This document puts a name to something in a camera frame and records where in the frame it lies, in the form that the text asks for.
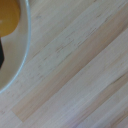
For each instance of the curved yellow food piece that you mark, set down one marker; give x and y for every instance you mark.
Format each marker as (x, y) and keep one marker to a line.
(8, 15)

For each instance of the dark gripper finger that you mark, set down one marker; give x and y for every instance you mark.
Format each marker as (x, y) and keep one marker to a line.
(1, 55)

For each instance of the white ceramic bowl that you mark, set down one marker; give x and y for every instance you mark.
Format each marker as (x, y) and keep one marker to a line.
(18, 50)

